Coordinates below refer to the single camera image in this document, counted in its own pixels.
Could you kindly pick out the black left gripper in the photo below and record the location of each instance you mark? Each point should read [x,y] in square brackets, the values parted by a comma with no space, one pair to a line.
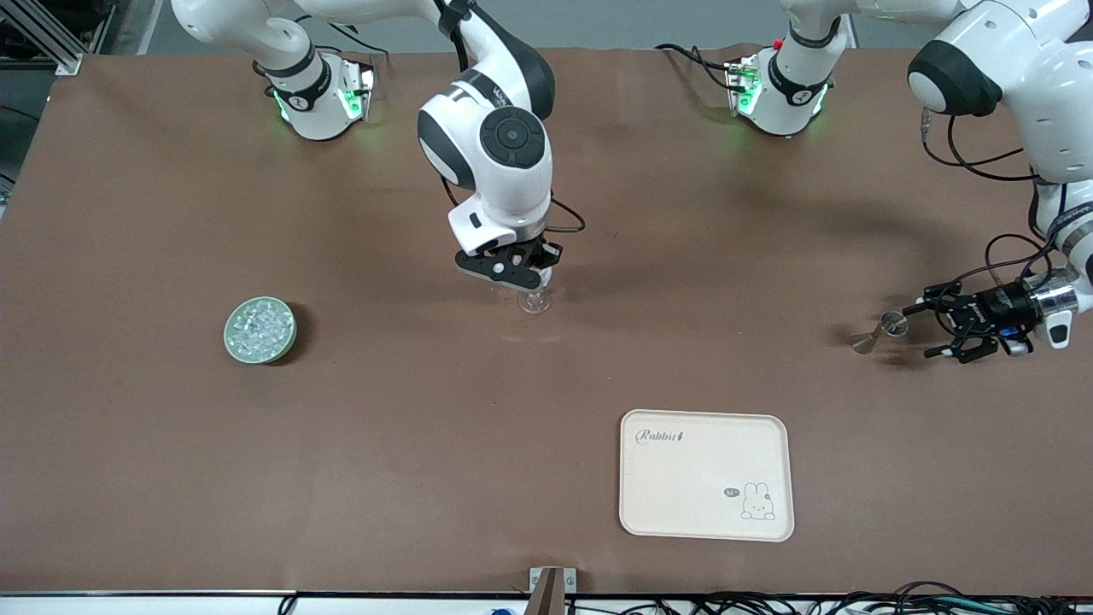
[996,305]

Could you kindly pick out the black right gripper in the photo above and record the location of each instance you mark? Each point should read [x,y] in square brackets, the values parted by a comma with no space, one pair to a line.
[540,254]

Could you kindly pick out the steel double jigger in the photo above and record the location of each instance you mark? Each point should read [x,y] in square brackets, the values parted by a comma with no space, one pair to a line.
[892,325]

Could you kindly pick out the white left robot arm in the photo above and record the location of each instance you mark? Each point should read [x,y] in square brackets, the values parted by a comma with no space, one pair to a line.
[1050,85]

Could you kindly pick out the clear wine glass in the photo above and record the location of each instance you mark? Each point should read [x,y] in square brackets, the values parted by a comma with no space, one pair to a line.
[534,301]

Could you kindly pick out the clear ice cubes pile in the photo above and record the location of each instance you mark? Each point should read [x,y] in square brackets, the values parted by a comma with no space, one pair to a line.
[259,327]

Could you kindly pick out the brown table cover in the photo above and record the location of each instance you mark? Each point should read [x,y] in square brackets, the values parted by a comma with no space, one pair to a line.
[410,444]

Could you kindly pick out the cream rabbit print tray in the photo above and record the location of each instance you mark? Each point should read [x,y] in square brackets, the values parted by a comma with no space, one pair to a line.
[705,475]

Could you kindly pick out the green round bowl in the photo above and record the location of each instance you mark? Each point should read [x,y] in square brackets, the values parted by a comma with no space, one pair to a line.
[260,352]

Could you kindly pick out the green-lit right base plate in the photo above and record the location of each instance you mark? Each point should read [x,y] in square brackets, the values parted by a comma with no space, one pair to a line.
[357,90]

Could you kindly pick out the green-lit base plate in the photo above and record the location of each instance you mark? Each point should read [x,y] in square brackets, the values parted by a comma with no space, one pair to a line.
[745,85]
[357,90]

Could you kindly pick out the green-lit left base plate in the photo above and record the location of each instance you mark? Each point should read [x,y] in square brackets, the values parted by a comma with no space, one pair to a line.
[745,85]

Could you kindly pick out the grey metal table bracket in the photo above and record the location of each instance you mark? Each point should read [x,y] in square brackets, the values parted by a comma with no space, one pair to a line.
[570,579]

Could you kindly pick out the brown camera post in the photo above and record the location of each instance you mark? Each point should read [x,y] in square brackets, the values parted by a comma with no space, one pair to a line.
[546,594]

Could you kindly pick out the aluminium frame profile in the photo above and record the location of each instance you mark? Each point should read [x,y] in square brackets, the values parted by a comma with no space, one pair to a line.
[47,38]

